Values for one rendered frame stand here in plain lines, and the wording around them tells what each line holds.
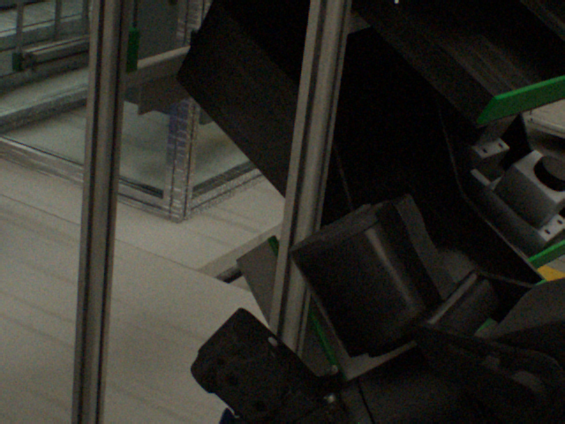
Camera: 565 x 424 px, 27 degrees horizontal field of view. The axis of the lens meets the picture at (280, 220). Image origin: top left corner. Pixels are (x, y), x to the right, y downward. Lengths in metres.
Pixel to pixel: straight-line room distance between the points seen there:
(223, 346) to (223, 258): 1.07
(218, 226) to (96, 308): 0.82
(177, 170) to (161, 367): 0.41
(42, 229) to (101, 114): 0.83
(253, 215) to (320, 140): 1.02
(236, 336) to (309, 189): 0.21
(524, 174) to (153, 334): 0.65
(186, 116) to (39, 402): 0.54
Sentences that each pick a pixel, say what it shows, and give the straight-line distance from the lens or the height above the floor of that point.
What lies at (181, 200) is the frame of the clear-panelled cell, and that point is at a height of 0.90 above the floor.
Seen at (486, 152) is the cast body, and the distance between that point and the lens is 0.94.
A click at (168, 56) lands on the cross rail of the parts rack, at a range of 0.89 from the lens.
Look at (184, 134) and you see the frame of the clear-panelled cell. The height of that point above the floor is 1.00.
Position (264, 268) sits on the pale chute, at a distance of 0.84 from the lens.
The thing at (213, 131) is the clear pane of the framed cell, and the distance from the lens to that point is 1.73.
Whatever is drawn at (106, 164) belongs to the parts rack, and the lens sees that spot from 0.85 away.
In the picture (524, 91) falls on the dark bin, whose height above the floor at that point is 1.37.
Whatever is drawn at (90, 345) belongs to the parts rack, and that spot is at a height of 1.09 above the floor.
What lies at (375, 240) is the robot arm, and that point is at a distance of 0.55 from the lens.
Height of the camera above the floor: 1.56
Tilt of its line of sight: 24 degrees down
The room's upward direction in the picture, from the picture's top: 7 degrees clockwise
